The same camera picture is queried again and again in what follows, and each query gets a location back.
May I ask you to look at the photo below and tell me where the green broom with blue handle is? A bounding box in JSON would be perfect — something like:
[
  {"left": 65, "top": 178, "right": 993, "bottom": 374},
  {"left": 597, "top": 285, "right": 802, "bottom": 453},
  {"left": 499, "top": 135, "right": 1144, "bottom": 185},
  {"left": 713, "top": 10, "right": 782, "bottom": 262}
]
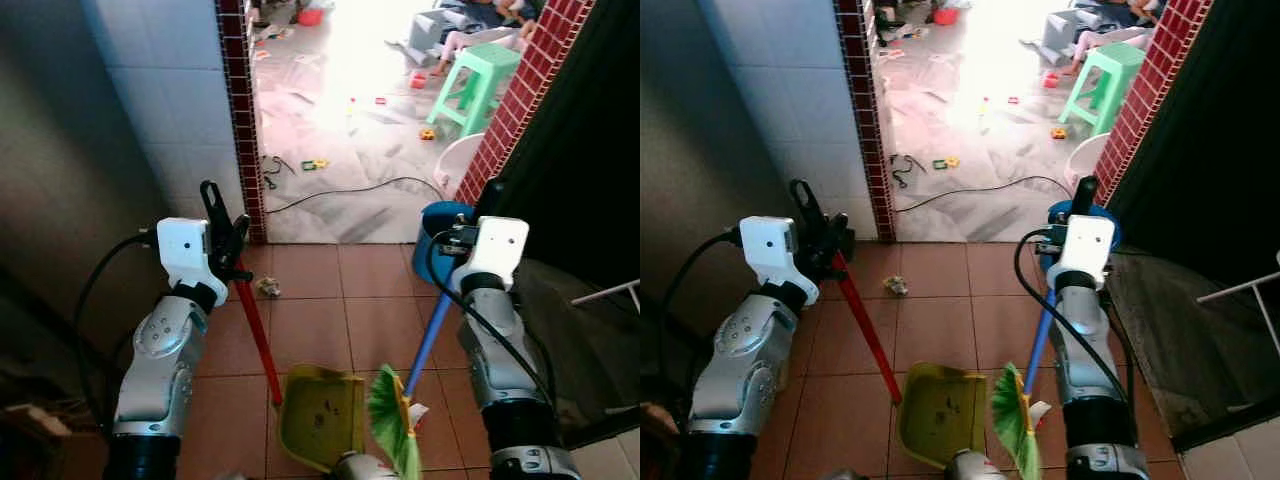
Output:
[
  {"left": 990, "top": 300, "right": 1058, "bottom": 480},
  {"left": 367, "top": 288, "right": 453, "bottom": 480}
]

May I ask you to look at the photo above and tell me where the yellow dustpan with red handle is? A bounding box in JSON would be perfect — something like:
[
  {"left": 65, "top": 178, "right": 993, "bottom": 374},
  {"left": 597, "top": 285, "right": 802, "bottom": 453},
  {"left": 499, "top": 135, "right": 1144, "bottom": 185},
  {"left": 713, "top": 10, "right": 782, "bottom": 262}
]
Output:
[
  {"left": 232, "top": 258, "right": 367, "bottom": 474},
  {"left": 830, "top": 253, "right": 987, "bottom": 471}
]

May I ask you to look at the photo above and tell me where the blue plastic bucket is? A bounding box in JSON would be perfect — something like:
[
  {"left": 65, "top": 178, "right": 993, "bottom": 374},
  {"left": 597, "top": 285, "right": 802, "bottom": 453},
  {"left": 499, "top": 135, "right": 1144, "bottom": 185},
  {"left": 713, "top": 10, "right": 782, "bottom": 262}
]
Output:
[
  {"left": 413, "top": 200, "right": 477, "bottom": 287},
  {"left": 1046, "top": 200, "right": 1124, "bottom": 253}
]

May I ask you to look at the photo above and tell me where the white plastic chair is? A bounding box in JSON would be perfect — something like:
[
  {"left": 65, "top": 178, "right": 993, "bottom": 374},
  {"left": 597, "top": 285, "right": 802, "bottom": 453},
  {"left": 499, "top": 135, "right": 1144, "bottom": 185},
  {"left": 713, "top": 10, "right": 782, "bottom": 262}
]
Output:
[
  {"left": 1065, "top": 132, "right": 1112, "bottom": 187},
  {"left": 435, "top": 133, "right": 487, "bottom": 197}
]

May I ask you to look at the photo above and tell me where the green plastic stool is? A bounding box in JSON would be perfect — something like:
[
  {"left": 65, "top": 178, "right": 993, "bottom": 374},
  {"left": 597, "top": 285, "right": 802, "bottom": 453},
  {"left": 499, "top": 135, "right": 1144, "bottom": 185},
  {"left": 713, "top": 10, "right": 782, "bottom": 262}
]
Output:
[
  {"left": 427, "top": 42, "right": 523, "bottom": 140},
  {"left": 1058, "top": 42, "right": 1149, "bottom": 137}
]

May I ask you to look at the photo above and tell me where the sitting person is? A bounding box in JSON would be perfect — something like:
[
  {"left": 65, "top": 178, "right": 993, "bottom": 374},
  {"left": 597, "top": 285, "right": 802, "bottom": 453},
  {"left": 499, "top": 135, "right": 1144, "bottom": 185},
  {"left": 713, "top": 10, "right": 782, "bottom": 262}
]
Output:
[
  {"left": 1062, "top": 0, "right": 1171, "bottom": 77},
  {"left": 430, "top": 0, "right": 546, "bottom": 77}
]

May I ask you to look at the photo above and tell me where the grey plastic box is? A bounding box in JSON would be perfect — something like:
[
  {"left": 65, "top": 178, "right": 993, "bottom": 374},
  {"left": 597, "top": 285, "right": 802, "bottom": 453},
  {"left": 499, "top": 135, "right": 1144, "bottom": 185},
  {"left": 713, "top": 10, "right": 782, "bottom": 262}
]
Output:
[
  {"left": 1020, "top": 8, "right": 1101, "bottom": 67},
  {"left": 404, "top": 9, "right": 471, "bottom": 67}
]

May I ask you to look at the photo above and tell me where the grey robot leg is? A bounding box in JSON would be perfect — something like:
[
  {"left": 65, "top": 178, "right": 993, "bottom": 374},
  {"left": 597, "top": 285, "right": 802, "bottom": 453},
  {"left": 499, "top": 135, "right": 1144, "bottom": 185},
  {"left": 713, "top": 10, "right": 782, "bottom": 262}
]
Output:
[
  {"left": 944, "top": 450, "right": 1007, "bottom": 480},
  {"left": 334, "top": 452, "right": 401, "bottom": 480}
]

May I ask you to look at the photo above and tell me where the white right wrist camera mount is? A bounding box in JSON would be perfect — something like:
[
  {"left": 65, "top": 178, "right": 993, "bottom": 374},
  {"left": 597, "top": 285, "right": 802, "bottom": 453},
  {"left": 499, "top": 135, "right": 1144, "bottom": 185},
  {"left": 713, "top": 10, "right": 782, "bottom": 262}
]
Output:
[
  {"left": 452, "top": 216, "right": 530, "bottom": 294},
  {"left": 1052, "top": 214, "right": 1117, "bottom": 292}
]

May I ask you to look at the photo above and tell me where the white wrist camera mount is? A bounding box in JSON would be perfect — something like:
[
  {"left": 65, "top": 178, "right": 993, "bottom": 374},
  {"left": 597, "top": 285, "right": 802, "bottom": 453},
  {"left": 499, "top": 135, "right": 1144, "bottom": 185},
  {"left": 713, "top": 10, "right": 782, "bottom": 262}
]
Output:
[
  {"left": 452, "top": 216, "right": 530, "bottom": 294},
  {"left": 1052, "top": 214, "right": 1117, "bottom": 292},
  {"left": 740, "top": 216, "right": 803, "bottom": 307},
  {"left": 157, "top": 217, "right": 217, "bottom": 307}
]

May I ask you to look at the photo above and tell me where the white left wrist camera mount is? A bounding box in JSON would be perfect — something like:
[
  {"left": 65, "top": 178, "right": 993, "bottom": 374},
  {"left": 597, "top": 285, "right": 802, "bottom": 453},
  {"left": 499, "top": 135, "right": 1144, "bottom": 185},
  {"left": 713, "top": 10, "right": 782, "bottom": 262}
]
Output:
[
  {"left": 740, "top": 216, "right": 803, "bottom": 307},
  {"left": 157, "top": 217, "right": 217, "bottom": 307}
]

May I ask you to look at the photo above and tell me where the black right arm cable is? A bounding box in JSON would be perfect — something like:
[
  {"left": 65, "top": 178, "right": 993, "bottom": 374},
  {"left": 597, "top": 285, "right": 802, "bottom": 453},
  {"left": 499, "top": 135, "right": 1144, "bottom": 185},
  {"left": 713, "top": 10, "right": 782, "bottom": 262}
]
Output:
[
  {"left": 1014, "top": 229, "right": 1137, "bottom": 403},
  {"left": 425, "top": 230, "right": 557, "bottom": 413}
]

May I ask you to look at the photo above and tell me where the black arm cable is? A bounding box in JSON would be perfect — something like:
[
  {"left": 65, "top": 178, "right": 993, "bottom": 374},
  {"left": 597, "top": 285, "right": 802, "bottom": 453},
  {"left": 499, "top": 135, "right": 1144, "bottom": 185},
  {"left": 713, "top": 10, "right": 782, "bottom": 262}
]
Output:
[
  {"left": 74, "top": 230, "right": 161, "bottom": 411},
  {"left": 425, "top": 230, "right": 557, "bottom": 413},
  {"left": 1014, "top": 229, "right": 1137, "bottom": 403},
  {"left": 655, "top": 230, "right": 747, "bottom": 401}
]

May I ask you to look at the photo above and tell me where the black floor cable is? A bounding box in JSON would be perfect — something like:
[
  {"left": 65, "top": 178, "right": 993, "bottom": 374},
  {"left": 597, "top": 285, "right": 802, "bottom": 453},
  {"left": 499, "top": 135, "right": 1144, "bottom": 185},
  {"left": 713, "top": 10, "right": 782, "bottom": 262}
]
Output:
[
  {"left": 889, "top": 154, "right": 1077, "bottom": 214},
  {"left": 261, "top": 154, "right": 447, "bottom": 215}
]

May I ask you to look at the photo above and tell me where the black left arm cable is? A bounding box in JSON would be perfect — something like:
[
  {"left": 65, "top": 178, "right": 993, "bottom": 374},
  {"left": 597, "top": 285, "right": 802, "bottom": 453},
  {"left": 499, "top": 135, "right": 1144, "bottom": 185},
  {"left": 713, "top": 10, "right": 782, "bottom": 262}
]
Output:
[
  {"left": 655, "top": 230, "right": 747, "bottom": 401},
  {"left": 74, "top": 230, "right": 161, "bottom": 411}
]

